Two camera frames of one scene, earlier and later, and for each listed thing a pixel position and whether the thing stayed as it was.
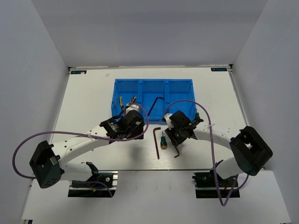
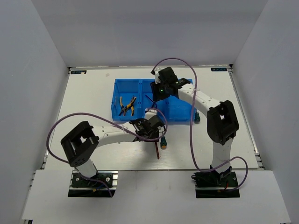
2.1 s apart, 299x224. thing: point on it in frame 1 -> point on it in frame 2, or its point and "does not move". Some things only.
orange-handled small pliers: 121,105 does not move
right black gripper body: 176,135 -> 160,90
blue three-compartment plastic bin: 155,95 does not move
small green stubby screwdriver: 197,116 does not move
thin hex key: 178,153 -> 150,98
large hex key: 155,143 does not move
